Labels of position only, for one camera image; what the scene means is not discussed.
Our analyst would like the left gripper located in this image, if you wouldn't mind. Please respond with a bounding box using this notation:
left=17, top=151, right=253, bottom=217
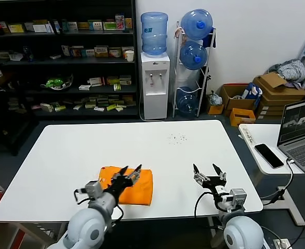
left=105, top=163, right=143, bottom=199

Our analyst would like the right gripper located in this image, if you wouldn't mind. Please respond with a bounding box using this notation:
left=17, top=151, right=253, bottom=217
left=192, top=162, right=228, bottom=195

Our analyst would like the orange t-shirt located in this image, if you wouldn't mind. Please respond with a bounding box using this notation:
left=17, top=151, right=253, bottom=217
left=98, top=165, right=154, bottom=207

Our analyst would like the pile of grey clothes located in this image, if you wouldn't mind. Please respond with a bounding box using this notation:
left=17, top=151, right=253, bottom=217
left=268, top=59, right=305, bottom=84

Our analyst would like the black smartphone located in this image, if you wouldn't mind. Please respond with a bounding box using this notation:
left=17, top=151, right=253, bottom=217
left=254, top=143, right=285, bottom=170

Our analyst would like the orange yellow cardboard box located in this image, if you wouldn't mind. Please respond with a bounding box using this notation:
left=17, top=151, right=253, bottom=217
left=229, top=107, right=257, bottom=128

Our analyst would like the small yellow box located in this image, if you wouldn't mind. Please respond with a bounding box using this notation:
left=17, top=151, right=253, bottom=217
left=207, top=103, right=224, bottom=116

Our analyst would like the grey plastic bag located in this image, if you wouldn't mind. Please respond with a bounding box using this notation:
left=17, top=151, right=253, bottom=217
left=208, top=91, right=223, bottom=106

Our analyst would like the blue water jug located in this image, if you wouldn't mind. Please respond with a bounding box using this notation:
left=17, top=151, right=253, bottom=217
left=176, top=87, right=199, bottom=117
left=179, top=40, right=208, bottom=71
left=180, top=8, right=215, bottom=41
left=140, top=11, right=169, bottom=58

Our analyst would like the open brown cardboard box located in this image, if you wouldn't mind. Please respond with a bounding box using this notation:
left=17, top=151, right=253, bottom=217
left=220, top=83, right=257, bottom=112

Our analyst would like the white side table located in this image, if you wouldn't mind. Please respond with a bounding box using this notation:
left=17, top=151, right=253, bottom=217
left=238, top=123, right=305, bottom=227

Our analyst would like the white water dispenser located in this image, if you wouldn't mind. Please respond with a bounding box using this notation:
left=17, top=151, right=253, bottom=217
left=140, top=51, right=171, bottom=120

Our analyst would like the blue white bag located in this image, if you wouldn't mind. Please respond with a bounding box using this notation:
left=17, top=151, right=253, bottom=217
left=242, top=82, right=264, bottom=102

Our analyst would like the grey laptop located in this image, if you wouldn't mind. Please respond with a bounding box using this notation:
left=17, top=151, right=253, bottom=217
left=276, top=97, right=305, bottom=182

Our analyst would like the white floor power strip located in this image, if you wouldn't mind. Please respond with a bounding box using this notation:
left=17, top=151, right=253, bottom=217
left=272, top=238, right=291, bottom=249

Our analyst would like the white red medicine box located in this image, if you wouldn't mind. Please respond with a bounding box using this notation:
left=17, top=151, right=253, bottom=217
left=89, top=76, right=103, bottom=87

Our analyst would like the dark bowl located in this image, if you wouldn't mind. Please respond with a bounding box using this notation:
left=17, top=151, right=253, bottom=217
left=40, top=74, right=74, bottom=92

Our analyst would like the large cardboard box open flap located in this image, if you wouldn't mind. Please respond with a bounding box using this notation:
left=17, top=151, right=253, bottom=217
left=253, top=72, right=305, bottom=101

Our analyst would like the white jug rack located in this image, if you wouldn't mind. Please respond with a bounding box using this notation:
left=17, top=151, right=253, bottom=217
left=172, top=21, right=218, bottom=119

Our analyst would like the green plastic bag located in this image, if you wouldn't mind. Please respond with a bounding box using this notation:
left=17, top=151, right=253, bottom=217
left=46, top=77, right=64, bottom=89

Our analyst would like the black shelf unit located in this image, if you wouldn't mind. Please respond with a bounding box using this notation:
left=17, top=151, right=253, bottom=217
left=0, top=0, right=140, bottom=120

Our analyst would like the white yellow medicine box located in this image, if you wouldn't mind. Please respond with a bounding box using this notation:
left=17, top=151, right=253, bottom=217
left=121, top=46, right=135, bottom=59

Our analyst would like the orange blue medicine box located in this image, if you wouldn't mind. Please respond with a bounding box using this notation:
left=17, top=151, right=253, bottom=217
left=71, top=47, right=85, bottom=58

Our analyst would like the dark blue cloth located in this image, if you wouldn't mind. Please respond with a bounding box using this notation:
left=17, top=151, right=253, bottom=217
left=203, top=27, right=218, bottom=49

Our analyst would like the pink blue tall box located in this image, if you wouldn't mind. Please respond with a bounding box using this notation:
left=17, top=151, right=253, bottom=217
left=115, top=15, right=126, bottom=31

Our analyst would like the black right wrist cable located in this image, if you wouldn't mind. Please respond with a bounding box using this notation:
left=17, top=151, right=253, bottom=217
left=194, top=191, right=215, bottom=221

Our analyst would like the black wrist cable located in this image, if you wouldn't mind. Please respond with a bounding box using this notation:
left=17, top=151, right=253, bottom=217
left=73, top=188, right=90, bottom=205
left=194, top=191, right=215, bottom=221

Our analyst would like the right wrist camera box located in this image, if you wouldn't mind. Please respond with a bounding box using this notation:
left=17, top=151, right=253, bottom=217
left=229, top=188, right=247, bottom=209

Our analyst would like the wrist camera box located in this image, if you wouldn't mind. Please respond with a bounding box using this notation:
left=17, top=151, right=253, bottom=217
left=85, top=181, right=103, bottom=200
left=229, top=188, right=247, bottom=209

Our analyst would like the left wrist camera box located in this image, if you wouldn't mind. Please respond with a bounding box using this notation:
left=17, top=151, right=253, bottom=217
left=85, top=181, right=103, bottom=200

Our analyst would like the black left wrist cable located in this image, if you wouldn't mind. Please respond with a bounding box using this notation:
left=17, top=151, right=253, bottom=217
left=73, top=188, right=90, bottom=205

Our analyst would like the black laptop cable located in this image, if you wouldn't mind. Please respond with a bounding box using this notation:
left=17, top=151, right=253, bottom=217
left=260, top=157, right=296, bottom=207

